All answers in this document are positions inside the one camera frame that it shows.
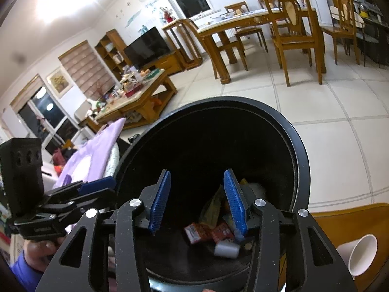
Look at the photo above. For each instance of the wooden dining chair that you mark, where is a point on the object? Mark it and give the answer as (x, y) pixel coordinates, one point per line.
(295, 26)

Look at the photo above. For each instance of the purple sleeve forearm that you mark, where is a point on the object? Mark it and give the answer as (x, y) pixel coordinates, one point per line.
(27, 276)

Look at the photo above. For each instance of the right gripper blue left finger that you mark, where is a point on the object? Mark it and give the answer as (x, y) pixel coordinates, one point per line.
(81, 263)

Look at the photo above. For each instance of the wooden dining table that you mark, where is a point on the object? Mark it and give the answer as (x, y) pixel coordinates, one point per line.
(215, 40)

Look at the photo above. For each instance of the black television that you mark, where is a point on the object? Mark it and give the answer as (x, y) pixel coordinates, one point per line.
(146, 48)

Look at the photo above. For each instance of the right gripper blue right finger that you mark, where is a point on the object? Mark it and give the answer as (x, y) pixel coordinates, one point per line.
(312, 262)

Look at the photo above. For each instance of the wooden bookshelf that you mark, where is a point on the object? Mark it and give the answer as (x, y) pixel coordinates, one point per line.
(111, 49)

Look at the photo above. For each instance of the sunflower painting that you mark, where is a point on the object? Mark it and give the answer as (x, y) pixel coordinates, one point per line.
(59, 82)

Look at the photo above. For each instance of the black round trash bin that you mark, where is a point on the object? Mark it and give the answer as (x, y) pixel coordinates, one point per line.
(197, 143)

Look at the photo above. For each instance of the white plastic lid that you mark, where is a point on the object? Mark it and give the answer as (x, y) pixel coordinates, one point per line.
(227, 249)

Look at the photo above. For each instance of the wooden coffee table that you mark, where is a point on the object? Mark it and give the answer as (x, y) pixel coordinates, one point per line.
(143, 107)

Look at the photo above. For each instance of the white paper cup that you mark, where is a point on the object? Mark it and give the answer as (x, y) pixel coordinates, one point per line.
(359, 254)

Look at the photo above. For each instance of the person's left hand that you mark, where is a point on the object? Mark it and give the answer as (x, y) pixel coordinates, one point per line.
(36, 253)

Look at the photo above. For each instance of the tall wooden plant stand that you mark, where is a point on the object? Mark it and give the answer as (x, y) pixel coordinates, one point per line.
(183, 42)

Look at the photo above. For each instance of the purple cartoon tablecloth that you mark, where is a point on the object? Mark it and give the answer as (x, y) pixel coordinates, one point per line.
(96, 159)

